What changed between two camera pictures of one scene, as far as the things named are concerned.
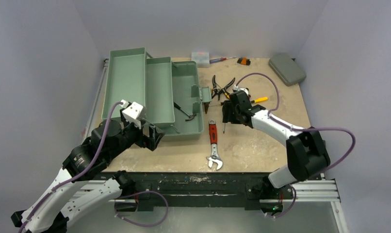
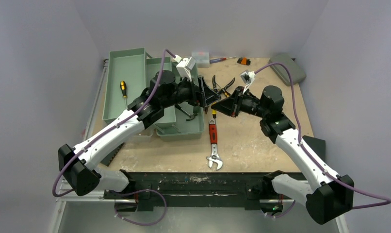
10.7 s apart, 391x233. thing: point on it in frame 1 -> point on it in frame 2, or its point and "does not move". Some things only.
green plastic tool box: x=169 y=91 does not move
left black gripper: x=143 y=141 -> x=195 y=96
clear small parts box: x=202 y=59 does not move
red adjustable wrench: x=213 y=137 does not move
